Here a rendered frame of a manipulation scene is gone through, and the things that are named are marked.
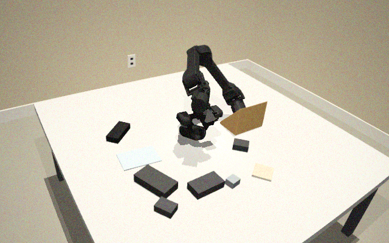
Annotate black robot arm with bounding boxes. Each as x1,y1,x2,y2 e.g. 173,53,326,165
182,44,246,128

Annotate dark grey controller unit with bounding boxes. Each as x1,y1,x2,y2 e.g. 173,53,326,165
179,125,206,140

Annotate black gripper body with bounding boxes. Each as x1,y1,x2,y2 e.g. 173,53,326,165
176,101,223,126

